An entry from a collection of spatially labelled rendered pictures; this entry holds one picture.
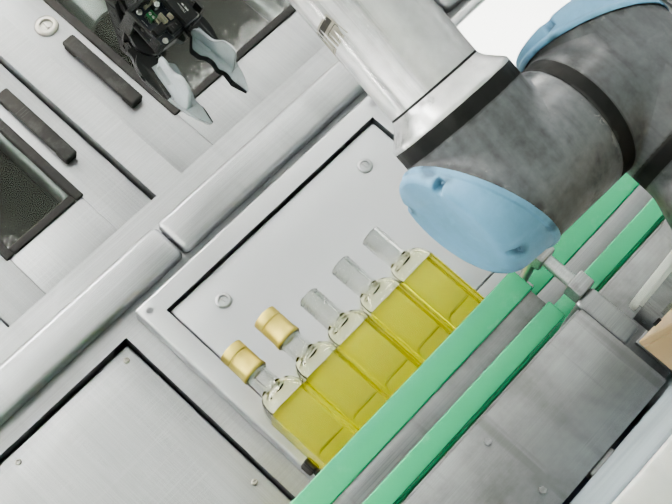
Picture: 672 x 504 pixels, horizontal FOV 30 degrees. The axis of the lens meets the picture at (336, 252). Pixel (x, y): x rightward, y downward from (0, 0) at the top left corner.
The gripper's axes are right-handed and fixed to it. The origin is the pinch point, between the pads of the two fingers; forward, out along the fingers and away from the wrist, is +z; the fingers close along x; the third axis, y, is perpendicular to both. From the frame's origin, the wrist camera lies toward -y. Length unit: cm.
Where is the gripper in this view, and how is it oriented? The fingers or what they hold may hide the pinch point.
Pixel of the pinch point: (220, 101)
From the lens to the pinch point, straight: 147.8
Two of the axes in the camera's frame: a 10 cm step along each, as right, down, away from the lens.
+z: 6.7, 7.3, 1.1
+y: 3.1, -1.4, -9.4
